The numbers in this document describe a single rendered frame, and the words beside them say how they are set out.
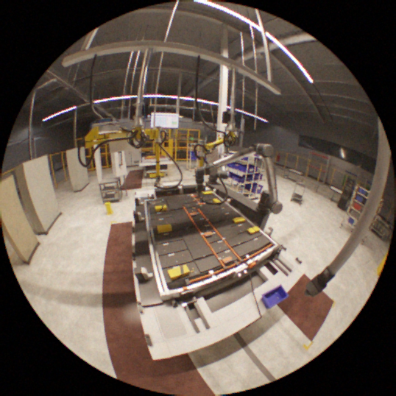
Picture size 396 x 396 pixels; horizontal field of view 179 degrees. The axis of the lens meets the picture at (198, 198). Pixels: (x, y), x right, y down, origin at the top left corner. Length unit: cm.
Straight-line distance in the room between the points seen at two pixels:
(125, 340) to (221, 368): 119
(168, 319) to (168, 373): 109
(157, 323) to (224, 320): 50
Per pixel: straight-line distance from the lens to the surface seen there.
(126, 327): 207
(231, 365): 201
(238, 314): 115
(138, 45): 208
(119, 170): 413
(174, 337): 107
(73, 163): 698
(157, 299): 111
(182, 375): 198
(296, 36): 768
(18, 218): 417
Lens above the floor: 191
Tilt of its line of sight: 25 degrees down
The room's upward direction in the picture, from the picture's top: 4 degrees clockwise
